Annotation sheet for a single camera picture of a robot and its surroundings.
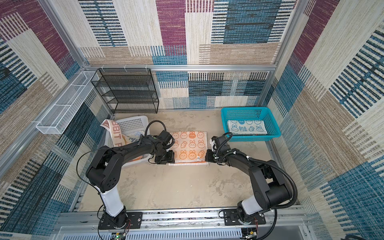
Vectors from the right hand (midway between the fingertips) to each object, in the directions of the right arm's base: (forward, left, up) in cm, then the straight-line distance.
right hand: (206, 158), depth 91 cm
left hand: (0, +20, -1) cm, 20 cm away
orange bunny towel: (+9, +10, -3) cm, 14 cm away
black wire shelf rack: (+48, +53, +15) cm, 73 cm away
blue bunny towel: (+24, -31, -2) cm, 40 cm away
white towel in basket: (+18, +48, -1) cm, 51 cm away
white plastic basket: (+25, +52, +2) cm, 58 cm away
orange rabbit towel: (+14, +55, +2) cm, 57 cm away
